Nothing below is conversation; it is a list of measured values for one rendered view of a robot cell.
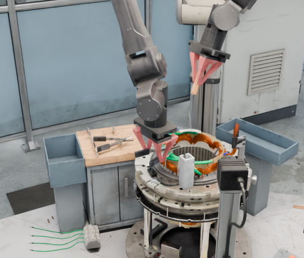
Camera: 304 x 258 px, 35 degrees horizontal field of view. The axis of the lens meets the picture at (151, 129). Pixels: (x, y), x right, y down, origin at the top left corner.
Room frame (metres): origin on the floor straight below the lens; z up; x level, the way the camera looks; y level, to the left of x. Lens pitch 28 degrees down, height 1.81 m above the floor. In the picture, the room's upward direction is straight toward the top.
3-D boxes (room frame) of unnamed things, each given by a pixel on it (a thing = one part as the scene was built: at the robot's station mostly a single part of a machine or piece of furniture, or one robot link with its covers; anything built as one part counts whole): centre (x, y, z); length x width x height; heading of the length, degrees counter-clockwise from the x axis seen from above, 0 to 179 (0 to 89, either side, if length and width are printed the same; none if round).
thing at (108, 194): (1.33, 0.13, 0.91); 0.19 x 0.19 x 0.26; 16
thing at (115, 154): (1.33, 0.13, 1.05); 0.20 x 0.19 x 0.02; 106
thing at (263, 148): (1.37, -0.34, 0.92); 0.25 x 0.11 x 0.28; 44
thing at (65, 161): (1.29, 0.28, 0.92); 0.17 x 0.11 x 0.28; 16
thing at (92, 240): (1.18, 0.19, 0.80); 0.10 x 0.05 x 0.04; 11
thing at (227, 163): (0.67, -0.13, 1.37); 0.06 x 0.04 x 0.04; 2
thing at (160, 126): (1.07, -0.01, 1.28); 0.10 x 0.07 x 0.07; 39
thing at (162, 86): (1.06, -0.01, 1.34); 0.07 x 0.06 x 0.07; 170
